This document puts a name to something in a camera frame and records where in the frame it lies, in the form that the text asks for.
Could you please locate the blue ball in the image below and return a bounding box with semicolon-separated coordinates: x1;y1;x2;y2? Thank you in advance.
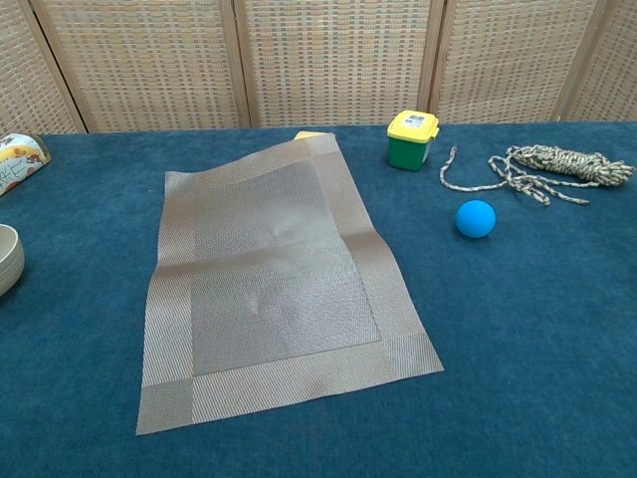
456;199;498;239

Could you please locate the beige braided rope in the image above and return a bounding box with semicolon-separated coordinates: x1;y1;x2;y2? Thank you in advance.
438;143;637;207

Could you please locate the tea bottle with label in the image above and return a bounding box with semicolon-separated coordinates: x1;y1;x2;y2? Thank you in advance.
0;132;53;197

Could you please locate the cream bowl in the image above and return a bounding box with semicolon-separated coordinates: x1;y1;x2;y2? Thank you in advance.
0;223;26;299

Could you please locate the green container yellow lid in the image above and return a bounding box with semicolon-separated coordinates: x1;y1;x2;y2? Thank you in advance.
386;110;442;172

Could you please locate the woven bamboo screen panel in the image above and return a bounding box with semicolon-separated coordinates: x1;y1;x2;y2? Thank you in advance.
29;0;253;134
554;0;637;123
0;0;89;135
430;0;611;125
232;0;445;128

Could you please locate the blue carpet table cover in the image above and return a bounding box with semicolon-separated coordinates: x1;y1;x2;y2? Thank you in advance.
0;120;637;478

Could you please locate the brown woven placemat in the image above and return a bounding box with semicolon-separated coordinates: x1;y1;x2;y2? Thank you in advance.
134;131;445;436

